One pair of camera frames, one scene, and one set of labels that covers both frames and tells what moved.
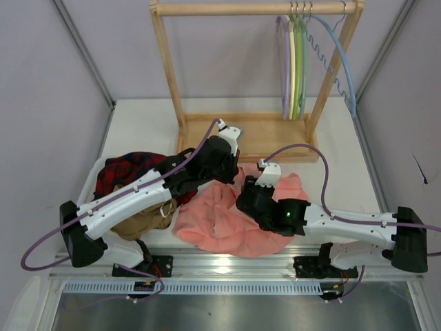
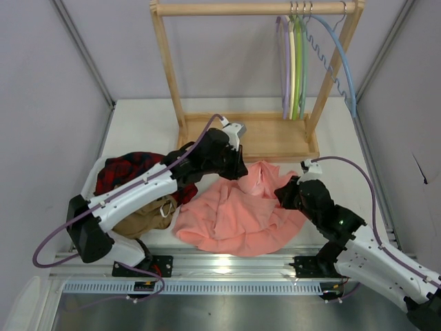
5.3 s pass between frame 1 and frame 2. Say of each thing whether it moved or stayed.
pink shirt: stayed
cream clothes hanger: stayed
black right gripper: moved
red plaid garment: stayed
